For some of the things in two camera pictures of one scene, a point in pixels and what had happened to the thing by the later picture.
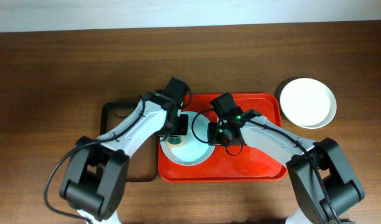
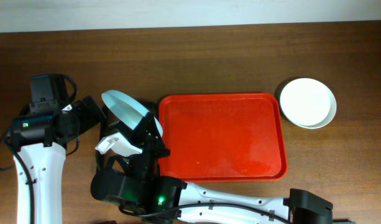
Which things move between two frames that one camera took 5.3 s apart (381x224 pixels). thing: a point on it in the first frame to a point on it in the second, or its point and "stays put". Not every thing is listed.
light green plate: (312, 111) stays put
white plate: (308, 102) stays put
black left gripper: (180, 129) to (89, 107)
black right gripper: (215, 134) to (151, 134)
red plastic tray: (243, 162) stays put
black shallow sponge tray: (142, 165) stays put
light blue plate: (194, 149) to (127, 109)
